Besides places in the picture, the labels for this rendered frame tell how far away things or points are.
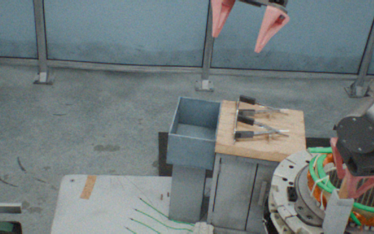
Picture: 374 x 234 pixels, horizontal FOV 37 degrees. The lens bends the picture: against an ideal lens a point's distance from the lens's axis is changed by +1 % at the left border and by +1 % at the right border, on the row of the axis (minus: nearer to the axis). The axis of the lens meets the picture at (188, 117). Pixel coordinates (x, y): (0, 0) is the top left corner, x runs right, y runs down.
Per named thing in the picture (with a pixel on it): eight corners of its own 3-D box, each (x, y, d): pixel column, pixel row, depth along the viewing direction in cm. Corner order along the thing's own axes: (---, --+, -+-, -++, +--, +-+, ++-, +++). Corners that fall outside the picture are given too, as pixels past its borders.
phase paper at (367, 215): (341, 224, 98) (347, 205, 95) (339, 218, 99) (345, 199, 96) (387, 228, 98) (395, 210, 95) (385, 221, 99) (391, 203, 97)
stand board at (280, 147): (214, 152, 122) (215, 143, 121) (221, 107, 138) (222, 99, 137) (304, 166, 121) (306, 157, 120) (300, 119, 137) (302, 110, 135)
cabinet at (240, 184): (204, 235, 137) (215, 152, 122) (211, 186, 152) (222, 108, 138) (282, 248, 136) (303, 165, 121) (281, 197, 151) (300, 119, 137)
